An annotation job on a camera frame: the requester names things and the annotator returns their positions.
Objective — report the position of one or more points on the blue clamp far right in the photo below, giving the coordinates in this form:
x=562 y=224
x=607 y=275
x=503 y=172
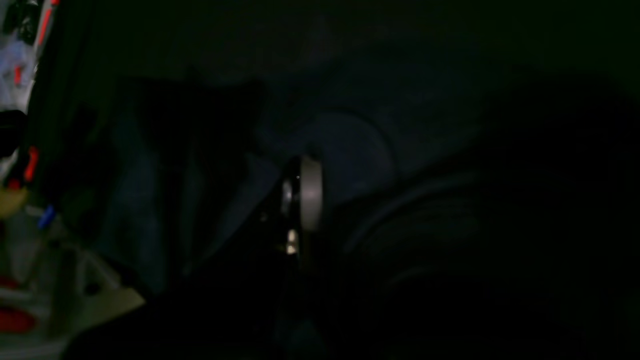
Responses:
x=47 y=217

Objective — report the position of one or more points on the red clamp far right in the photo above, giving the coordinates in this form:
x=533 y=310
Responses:
x=22 y=171

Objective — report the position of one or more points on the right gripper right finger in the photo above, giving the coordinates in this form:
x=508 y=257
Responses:
x=525 y=267

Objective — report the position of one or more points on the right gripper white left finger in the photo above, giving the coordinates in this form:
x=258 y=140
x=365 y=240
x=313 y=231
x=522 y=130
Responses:
x=302 y=201

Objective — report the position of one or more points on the dark grey t-shirt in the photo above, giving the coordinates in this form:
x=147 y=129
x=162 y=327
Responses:
x=181 y=160

